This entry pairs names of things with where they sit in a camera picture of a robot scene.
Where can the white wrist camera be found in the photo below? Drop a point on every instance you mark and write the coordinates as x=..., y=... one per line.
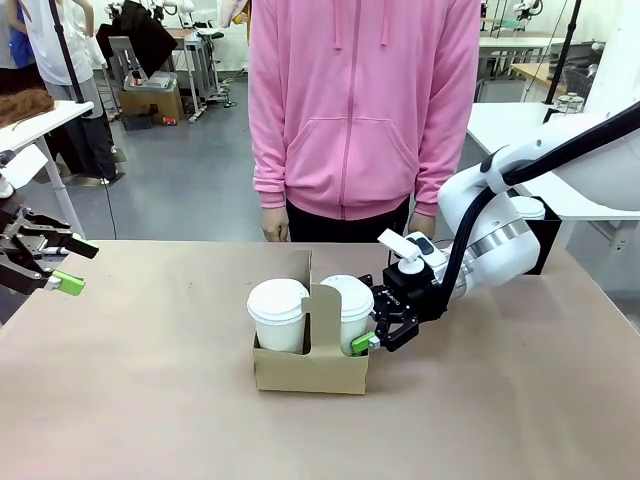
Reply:
x=415, y=250
x=22, y=167

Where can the black mesh basket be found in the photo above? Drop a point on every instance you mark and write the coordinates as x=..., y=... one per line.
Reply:
x=582, y=82

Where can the small black floor box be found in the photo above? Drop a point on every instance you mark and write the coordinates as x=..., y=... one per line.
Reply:
x=137, y=122

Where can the brown furry object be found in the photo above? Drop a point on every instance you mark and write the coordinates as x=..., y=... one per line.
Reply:
x=22, y=107

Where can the black hanging cloth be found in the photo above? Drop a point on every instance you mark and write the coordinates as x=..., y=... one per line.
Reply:
x=142, y=37

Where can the person's right forearm pink sleeve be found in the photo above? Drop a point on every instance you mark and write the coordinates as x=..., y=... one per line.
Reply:
x=267, y=165

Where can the brown cardboard box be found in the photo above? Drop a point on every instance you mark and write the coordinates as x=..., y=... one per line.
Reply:
x=155, y=105

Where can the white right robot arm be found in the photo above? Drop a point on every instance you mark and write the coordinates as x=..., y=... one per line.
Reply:
x=505, y=235

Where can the person's left hand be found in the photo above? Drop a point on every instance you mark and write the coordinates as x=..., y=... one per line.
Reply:
x=422, y=222

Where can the stack of white lids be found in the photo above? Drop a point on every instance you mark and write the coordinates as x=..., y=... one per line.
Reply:
x=530, y=207

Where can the person's pink hoodie torso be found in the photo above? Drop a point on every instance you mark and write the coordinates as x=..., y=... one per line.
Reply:
x=360, y=100

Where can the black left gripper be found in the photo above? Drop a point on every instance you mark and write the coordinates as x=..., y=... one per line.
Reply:
x=12, y=235

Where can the background metal frame desk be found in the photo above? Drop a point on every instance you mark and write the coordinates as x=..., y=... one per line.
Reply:
x=195, y=65

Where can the grey tray on box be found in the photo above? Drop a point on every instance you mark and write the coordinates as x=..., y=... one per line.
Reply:
x=155, y=81

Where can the black lid holder box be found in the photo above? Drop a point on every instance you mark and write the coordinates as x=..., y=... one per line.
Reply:
x=547, y=240

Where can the black stand pole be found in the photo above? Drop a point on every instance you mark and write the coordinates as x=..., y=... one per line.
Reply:
x=562, y=55

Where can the bystander in white shirt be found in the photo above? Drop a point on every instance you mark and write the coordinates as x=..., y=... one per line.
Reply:
x=75, y=75

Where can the bystander in blue shirt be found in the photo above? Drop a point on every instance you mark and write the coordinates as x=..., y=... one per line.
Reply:
x=15, y=40

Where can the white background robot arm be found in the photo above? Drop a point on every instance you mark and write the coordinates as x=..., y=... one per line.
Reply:
x=530, y=7

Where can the white plastic cup lid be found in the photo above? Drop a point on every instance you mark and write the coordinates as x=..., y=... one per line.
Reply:
x=350, y=295
x=275, y=300

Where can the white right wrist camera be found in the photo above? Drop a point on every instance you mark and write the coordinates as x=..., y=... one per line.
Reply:
x=415, y=250

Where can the brown cardboard cup carrier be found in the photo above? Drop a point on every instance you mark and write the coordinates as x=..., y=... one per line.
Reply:
x=310, y=372

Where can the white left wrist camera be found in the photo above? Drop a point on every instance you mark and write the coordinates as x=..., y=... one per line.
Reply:
x=22, y=167

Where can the person's left forearm pink sleeve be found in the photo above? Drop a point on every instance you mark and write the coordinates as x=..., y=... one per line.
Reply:
x=440, y=165

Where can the person's black trousers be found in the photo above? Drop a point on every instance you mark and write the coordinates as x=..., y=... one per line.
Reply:
x=350, y=230

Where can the large white table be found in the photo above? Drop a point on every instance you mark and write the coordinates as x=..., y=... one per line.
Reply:
x=500, y=125

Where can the white side table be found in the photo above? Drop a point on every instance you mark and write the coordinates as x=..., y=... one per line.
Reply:
x=45, y=125

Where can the black tripod pole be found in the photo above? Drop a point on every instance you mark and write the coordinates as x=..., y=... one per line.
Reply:
x=67, y=55

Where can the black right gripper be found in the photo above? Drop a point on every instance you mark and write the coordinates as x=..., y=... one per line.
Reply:
x=412, y=295

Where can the white background workbench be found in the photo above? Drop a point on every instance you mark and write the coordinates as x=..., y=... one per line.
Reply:
x=510, y=42

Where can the person's right hand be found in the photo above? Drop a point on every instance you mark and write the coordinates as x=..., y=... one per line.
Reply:
x=276, y=225

